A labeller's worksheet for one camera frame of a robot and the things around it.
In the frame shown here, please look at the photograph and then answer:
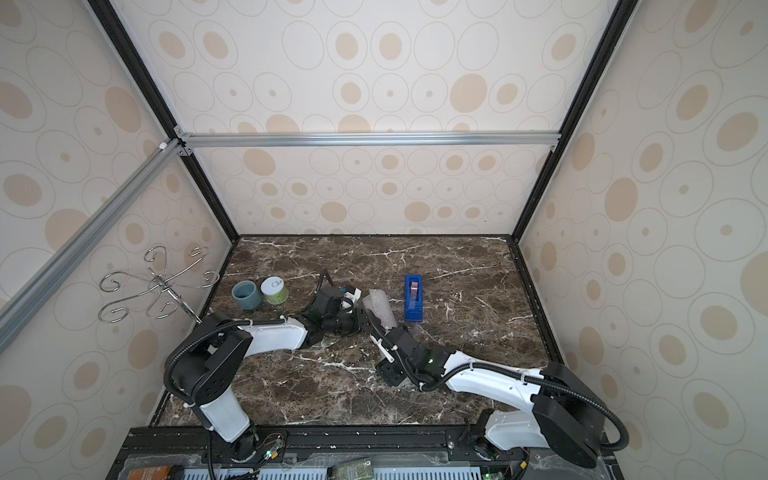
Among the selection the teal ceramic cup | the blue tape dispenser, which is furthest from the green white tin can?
the blue tape dispenser

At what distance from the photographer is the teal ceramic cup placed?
3.17 feet

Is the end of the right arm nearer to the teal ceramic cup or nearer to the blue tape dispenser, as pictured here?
the blue tape dispenser

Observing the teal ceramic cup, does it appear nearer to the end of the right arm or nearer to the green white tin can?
the green white tin can

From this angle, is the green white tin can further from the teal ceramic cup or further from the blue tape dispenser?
the blue tape dispenser
